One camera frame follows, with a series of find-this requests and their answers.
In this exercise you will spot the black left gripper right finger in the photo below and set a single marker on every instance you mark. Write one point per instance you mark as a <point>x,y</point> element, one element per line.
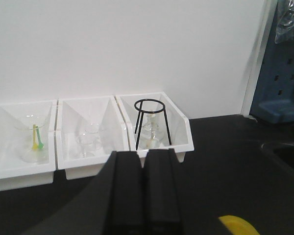
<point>161,207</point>

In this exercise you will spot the clear plastic wrapped bag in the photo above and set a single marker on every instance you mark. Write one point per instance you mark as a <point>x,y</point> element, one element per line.
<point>284,31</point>

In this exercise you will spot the left white storage bin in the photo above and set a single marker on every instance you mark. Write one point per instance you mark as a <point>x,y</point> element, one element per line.
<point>15,173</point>

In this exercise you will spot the white storage bin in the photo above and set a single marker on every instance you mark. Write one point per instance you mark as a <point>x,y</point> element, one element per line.
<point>179,125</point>
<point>72,113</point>
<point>15,173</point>

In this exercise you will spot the clear glass flask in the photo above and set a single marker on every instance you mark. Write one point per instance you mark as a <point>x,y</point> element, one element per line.
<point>151,134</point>

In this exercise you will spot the green plastic spoon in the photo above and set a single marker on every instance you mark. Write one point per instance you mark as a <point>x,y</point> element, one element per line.
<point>40,144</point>

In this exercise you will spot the black wire tripod stand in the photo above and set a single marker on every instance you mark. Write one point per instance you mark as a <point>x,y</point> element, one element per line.
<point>141,117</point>

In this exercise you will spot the yellow plastic spoon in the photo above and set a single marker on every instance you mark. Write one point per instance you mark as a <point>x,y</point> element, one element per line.
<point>34,145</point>

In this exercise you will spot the clear glass beakers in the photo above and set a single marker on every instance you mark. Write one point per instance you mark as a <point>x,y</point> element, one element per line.
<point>88,140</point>

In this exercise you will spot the clear glass funnel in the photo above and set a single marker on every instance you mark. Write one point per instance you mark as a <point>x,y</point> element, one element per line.
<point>24,143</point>

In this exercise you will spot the blue perforated cart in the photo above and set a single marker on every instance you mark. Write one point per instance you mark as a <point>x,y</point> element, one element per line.
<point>273,99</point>

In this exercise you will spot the yellow plastic tray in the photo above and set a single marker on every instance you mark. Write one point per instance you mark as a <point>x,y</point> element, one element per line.
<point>237,225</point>

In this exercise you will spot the right white storage bin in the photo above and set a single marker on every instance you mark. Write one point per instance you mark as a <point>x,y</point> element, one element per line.
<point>179,125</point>

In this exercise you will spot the middle white storage bin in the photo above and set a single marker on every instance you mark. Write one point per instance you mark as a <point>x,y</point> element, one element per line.
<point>72,113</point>

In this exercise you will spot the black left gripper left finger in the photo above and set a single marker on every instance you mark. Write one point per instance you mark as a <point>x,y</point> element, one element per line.
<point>108,205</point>

